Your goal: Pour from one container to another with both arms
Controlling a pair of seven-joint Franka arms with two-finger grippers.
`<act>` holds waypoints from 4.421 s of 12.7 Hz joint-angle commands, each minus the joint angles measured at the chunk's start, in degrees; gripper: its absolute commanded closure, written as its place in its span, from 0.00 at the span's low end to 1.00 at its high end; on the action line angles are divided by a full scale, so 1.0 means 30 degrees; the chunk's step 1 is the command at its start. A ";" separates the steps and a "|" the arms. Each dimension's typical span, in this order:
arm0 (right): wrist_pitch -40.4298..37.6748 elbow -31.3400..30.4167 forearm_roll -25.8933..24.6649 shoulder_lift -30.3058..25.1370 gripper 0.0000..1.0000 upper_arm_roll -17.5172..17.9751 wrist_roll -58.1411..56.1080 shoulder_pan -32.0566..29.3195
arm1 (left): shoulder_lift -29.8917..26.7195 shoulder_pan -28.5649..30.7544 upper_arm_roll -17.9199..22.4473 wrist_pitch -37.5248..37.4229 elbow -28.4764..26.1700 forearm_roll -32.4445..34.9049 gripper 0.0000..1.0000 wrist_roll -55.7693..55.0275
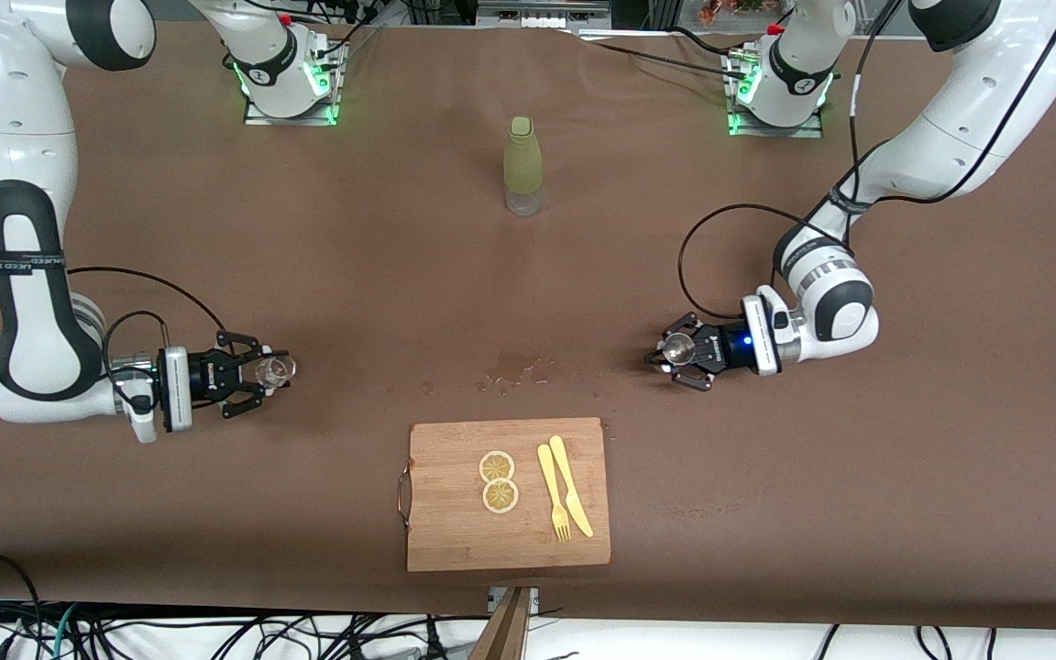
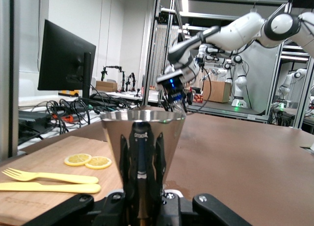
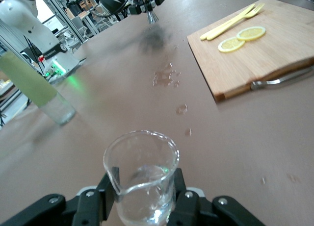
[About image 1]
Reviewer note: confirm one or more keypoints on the wooden post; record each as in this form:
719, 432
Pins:
505, 637

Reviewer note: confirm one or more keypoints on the brown table cover sheet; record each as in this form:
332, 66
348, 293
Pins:
125, 513

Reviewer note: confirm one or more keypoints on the yellow plastic knife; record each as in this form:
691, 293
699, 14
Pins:
565, 472

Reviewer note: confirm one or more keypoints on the small metal bracket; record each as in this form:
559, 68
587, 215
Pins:
495, 600

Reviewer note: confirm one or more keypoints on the small clear glass cup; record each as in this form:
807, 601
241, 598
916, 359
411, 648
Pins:
276, 369

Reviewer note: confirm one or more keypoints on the steel jigger measuring cup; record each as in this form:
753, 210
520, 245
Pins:
677, 348

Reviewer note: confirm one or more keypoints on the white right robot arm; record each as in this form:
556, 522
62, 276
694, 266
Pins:
24, 119

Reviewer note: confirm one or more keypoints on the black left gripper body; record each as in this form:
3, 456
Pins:
726, 349

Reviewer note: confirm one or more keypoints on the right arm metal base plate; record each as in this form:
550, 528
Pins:
317, 117

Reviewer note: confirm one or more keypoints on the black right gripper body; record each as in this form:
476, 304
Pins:
204, 375

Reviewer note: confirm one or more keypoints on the lemon slice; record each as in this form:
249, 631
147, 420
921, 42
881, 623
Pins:
497, 467
500, 496

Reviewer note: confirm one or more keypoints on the wooden cutting board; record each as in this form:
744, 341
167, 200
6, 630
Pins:
455, 532

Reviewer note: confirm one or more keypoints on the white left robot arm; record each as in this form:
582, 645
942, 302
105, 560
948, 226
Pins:
977, 101

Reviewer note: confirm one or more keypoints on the grey background equipment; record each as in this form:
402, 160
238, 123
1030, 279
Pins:
537, 14

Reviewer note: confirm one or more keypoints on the green bottle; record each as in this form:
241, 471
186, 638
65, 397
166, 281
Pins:
523, 160

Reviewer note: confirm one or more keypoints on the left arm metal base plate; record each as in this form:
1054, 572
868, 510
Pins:
803, 131

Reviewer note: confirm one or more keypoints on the yellow plastic fork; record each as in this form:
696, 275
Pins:
548, 472

